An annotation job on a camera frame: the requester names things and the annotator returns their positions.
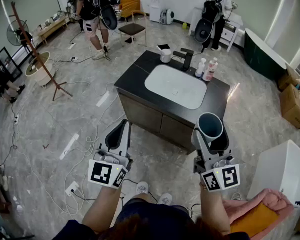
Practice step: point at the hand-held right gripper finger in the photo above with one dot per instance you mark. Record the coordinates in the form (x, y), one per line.
(222, 145)
(199, 146)

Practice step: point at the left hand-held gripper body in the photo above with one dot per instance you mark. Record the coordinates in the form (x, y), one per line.
(107, 170)

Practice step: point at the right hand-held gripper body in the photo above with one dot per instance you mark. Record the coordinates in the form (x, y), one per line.
(220, 176)

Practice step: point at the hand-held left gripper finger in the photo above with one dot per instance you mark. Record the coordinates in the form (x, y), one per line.
(126, 144)
(114, 137)

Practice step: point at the grey blue cup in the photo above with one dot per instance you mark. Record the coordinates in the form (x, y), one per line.
(210, 126)

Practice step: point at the pink bottle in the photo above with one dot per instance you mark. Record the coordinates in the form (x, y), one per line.
(210, 70)

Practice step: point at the white pump bottle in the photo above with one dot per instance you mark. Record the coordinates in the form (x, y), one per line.
(199, 69)

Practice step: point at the white mug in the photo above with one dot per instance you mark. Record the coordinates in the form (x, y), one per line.
(165, 57)

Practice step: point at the pale toothbrush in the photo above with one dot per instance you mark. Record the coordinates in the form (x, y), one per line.
(159, 49)

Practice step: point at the person's right forearm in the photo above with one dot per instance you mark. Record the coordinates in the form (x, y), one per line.
(212, 209)

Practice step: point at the person's left forearm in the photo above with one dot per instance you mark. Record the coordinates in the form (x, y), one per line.
(102, 209)

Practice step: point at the pink blanket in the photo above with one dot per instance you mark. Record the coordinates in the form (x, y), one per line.
(240, 206)

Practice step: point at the person's white left shoe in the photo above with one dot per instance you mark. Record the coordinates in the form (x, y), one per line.
(142, 187)

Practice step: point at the person's white shoe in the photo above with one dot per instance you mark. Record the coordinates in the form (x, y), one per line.
(142, 187)
(164, 199)

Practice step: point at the orange cushion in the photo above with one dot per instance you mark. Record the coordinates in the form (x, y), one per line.
(255, 219)

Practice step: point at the person's white right shoe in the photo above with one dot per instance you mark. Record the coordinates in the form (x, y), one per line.
(164, 199)

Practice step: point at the white square cabinet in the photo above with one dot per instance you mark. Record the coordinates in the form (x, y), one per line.
(280, 169)

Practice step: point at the black-topped wooden vanity cabinet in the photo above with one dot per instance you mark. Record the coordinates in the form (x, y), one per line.
(133, 77)

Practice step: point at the person's dark navy shirt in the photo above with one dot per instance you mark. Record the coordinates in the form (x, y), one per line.
(152, 215)

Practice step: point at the white sink basin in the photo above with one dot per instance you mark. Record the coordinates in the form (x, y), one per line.
(174, 86)

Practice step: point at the cardboard box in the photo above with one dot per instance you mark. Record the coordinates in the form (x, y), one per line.
(293, 109)
(288, 77)

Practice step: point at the black faucet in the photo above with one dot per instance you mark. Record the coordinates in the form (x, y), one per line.
(186, 57)

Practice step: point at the dark green bathtub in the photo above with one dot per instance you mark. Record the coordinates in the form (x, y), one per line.
(260, 54)

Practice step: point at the round white side table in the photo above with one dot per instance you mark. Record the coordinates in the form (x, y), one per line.
(39, 71)

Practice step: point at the flat black tray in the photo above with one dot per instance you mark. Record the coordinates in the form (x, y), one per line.
(164, 46)

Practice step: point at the wooden chair dark seat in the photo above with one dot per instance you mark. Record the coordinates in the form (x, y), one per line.
(131, 28)

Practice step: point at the wooden coat rack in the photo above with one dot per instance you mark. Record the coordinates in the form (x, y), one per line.
(37, 51)

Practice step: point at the yellow-green bottle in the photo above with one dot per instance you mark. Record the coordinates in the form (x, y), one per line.
(184, 25)

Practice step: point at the white dressing table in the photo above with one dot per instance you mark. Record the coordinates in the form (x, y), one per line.
(233, 21)

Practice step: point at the low wooden bench table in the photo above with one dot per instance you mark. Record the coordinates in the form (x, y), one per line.
(52, 26)

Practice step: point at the white round-window carrier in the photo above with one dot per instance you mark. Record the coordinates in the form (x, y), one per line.
(166, 17)

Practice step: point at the white water dispenser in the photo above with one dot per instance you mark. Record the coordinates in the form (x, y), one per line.
(156, 11)

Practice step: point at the yellow armchair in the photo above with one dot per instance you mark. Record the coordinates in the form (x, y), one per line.
(129, 4)

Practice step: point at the black standing fan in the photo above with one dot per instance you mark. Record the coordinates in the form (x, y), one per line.
(14, 32)

